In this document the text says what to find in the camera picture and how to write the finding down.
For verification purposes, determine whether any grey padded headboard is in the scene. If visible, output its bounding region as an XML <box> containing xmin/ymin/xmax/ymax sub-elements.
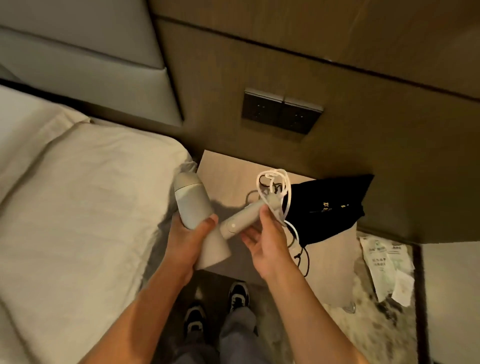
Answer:
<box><xmin>0</xmin><ymin>0</ymin><xmax>184</xmax><ymax>128</ymax></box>

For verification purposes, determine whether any person's right black white shoe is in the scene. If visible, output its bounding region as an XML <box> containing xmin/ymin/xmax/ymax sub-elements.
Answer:
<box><xmin>228</xmin><ymin>281</ymin><xmax>251</xmax><ymax>313</ymax></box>

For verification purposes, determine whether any black cloth bag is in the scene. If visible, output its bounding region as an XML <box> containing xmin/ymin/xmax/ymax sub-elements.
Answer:
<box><xmin>281</xmin><ymin>174</ymin><xmax>376</xmax><ymax>249</ymax></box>

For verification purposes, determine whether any light wooden nightstand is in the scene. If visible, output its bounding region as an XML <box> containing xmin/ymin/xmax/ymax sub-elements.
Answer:
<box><xmin>194</xmin><ymin>149</ymin><xmax>363</xmax><ymax>309</ymax></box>

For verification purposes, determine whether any person's left forearm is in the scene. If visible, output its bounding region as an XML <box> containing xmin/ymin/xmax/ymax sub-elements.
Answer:
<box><xmin>80</xmin><ymin>262</ymin><xmax>193</xmax><ymax>364</ymax></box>

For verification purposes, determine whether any person's left hand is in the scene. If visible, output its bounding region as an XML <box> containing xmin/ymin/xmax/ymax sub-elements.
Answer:
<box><xmin>164</xmin><ymin>211</ymin><xmax>219</xmax><ymax>283</ymax></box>

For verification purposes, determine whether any dark wall socket panel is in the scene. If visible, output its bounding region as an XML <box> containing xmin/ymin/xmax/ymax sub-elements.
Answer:
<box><xmin>279</xmin><ymin>97</ymin><xmax>324</xmax><ymax>135</ymax></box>
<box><xmin>241</xmin><ymin>88</ymin><xmax>285</xmax><ymax>125</ymax></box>

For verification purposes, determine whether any light grey hair dryer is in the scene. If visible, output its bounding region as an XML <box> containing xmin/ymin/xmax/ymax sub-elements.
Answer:
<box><xmin>173</xmin><ymin>171</ymin><xmax>283</xmax><ymax>271</ymax></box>

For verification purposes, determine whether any person's left black white shoe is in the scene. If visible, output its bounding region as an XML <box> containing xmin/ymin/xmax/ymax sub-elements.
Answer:
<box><xmin>183</xmin><ymin>303</ymin><xmax>208</xmax><ymax>335</ymax></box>

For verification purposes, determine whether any person's right forearm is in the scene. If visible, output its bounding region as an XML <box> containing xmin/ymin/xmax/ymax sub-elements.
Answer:
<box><xmin>262</xmin><ymin>268</ymin><xmax>370</xmax><ymax>364</ymax></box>

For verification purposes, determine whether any white pillow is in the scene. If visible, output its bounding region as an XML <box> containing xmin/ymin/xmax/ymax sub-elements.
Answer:
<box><xmin>0</xmin><ymin>84</ymin><xmax>91</xmax><ymax>205</ymax></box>

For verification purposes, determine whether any small white paper slip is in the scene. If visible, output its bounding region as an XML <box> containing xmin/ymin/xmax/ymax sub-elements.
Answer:
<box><xmin>391</xmin><ymin>269</ymin><xmax>416</xmax><ymax>308</ymax></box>

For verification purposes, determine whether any white power cord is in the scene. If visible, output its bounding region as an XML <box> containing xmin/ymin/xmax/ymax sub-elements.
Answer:
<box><xmin>256</xmin><ymin>168</ymin><xmax>301</xmax><ymax>249</ymax></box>

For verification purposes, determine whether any person's right grey trouser leg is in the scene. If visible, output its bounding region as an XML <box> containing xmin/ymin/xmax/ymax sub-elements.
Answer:
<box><xmin>218</xmin><ymin>307</ymin><xmax>265</xmax><ymax>364</ymax></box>

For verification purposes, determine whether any person's left grey trouser leg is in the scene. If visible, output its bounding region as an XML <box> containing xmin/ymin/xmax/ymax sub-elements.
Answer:
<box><xmin>173</xmin><ymin>330</ymin><xmax>221</xmax><ymax>364</ymax></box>

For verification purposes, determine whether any large white printed paper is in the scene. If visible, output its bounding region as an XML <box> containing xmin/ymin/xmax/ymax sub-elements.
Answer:
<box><xmin>359</xmin><ymin>235</ymin><xmax>414</xmax><ymax>303</ymax></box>

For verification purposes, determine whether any person's grey trouser leg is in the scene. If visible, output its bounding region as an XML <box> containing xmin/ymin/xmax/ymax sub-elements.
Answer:
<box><xmin>173</xmin><ymin>330</ymin><xmax>221</xmax><ymax>364</ymax></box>
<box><xmin>218</xmin><ymin>307</ymin><xmax>265</xmax><ymax>364</ymax></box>

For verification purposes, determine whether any person's black white shoe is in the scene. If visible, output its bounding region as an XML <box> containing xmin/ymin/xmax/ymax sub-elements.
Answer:
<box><xmin>228</xmin><ymin>281</ymin><xmax>251</xmax><ymax>313</ymax></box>
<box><xmin>183</xmin><ymin>303</ymin><xmax>208</xmax><ymax>335</ymax></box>

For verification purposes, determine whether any person's right hand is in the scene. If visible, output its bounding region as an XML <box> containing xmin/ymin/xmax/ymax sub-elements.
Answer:
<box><xmin>240</xmin><ymin>205</ymin><xmax>301</xmax><ymax>282</ymax></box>

